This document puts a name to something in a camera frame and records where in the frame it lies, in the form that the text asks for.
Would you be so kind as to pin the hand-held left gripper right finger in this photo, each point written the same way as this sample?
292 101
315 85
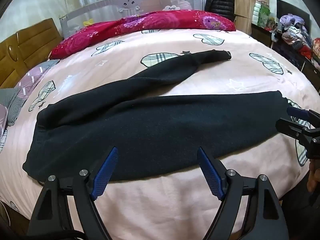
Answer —
210 172

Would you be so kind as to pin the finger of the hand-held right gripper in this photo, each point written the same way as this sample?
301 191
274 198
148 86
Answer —
287 127
297 112

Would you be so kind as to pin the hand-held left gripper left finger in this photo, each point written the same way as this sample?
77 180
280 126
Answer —
106 170

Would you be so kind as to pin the black pants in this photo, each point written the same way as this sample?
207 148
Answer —
150 130

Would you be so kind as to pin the person's right hand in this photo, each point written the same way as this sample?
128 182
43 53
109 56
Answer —
313 177

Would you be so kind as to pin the pink heart print bed sheet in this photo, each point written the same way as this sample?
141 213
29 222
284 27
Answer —
162 205

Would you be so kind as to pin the dark cabinet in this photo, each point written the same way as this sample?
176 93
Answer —
287 55

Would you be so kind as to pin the red patterned bag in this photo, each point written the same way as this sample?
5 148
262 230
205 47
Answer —
317 50

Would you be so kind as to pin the pile of clothes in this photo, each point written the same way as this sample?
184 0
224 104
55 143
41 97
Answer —
292 33

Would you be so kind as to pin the black flat screen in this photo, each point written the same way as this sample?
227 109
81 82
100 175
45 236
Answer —
290 7

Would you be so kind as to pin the stack of green white packets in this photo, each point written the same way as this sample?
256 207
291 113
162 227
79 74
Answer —
261 12

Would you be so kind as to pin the purple grey pillow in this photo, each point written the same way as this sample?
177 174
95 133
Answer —
32 76

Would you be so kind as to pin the wooden wardrobe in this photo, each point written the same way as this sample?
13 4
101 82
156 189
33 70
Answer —
250 0

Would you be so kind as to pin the black puffer jacket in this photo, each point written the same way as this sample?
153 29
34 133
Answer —
220 2

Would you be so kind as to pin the wooden headboard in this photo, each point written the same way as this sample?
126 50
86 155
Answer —
25 47

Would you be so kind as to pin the red floral quilt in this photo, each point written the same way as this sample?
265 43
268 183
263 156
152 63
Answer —
150 21

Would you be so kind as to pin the grey bed guard rail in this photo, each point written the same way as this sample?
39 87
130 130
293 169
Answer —
105 7

